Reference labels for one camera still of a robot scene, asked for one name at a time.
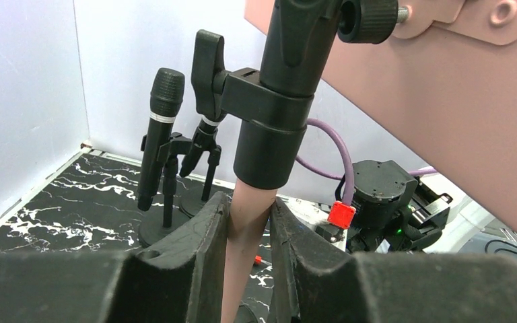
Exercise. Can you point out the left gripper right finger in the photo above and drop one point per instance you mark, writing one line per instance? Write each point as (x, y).
(316, 282)

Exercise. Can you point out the left black microphone on stand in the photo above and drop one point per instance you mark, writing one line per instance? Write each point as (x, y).
(157, 164)

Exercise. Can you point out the blue red screwdriver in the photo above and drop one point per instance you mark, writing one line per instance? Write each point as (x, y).
(260, 262)

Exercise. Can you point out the pink music stand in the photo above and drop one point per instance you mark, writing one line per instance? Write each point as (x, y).
(441, 76)

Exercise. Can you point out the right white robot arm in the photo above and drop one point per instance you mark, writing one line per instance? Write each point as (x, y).
(389, 209)

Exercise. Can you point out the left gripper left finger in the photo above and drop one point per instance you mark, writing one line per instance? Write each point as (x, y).
(178, 279)

